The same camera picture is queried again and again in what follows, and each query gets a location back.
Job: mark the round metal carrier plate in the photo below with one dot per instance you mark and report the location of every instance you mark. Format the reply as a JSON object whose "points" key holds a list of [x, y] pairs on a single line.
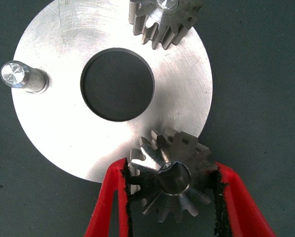
{"points": [[63, 123]]}

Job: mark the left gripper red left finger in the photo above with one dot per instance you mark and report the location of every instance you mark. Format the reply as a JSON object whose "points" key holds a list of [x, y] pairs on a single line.
{"points": [[105, 197]]}

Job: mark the small steel planetary gear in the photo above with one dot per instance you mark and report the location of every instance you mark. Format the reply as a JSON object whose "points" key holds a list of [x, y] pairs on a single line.
{"points": [[173, 179], [166, 22]]}

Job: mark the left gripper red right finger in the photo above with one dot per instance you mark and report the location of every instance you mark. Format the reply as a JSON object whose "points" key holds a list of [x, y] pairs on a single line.
{"points": [[238, 205]]}

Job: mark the dark grey table cloth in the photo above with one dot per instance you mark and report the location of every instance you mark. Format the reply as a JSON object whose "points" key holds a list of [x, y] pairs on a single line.
{"points": [[26, 197]]}

